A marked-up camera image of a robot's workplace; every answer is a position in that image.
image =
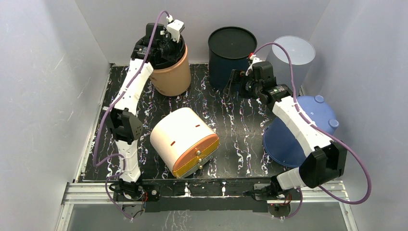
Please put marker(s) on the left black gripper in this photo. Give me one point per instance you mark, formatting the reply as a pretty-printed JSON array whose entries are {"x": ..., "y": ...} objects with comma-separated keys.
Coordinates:
[{"x": 178, "y": 52}]

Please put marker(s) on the large grey container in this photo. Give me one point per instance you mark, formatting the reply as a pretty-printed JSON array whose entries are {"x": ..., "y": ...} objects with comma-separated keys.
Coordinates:
[{"x": 301, "y": 53}]

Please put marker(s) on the blue plastic bucket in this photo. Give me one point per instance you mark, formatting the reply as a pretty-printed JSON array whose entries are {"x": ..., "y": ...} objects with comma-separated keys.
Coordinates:
[{"x": 281, "y": 145}]

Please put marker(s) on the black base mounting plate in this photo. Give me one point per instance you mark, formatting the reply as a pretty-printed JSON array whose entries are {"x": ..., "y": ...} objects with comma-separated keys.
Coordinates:
[{"x": 196, "y": 194}]

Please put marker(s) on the white orange drawer box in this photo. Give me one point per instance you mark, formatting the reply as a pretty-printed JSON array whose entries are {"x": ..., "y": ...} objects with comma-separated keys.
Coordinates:
[{"x": 184, "y": 142}]

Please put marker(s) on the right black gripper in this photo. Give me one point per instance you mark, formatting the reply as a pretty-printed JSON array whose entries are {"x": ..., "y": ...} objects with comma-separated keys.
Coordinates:
[{"x": 241, "y": 81}]

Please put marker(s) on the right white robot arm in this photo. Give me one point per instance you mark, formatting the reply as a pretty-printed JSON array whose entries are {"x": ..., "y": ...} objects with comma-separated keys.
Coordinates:
[{"x": 324, "y": 157}]

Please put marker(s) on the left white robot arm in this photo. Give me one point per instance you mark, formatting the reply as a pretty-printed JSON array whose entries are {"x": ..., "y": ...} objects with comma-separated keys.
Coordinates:
[{"x": 121, "y": 119}]

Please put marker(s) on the tan bucket black rim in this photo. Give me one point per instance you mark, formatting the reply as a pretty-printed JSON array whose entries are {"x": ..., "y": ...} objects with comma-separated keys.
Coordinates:
[{"x": 174, "y": 80}]

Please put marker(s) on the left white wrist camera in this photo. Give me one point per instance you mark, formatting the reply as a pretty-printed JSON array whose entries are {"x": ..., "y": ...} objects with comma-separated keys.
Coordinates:
[{"x": 174, "y": 27}]

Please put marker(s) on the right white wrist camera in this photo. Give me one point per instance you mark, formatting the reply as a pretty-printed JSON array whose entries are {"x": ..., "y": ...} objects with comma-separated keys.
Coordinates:
[{"x": 253, "y": 60}]

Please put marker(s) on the aluminium frame rail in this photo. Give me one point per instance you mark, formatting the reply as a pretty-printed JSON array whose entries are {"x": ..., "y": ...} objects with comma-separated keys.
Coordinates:
[{"x": 95, "y": 194}]

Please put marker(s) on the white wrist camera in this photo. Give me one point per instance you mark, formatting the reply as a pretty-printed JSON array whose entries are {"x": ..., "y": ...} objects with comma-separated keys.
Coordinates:
[
  {"x": 253, "y": 60},
  {"x": 174, "y": 27}
]

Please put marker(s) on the dark navy bucket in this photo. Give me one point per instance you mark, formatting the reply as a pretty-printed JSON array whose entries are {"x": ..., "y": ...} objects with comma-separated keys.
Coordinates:
[{"x": 229, "y": 48}]

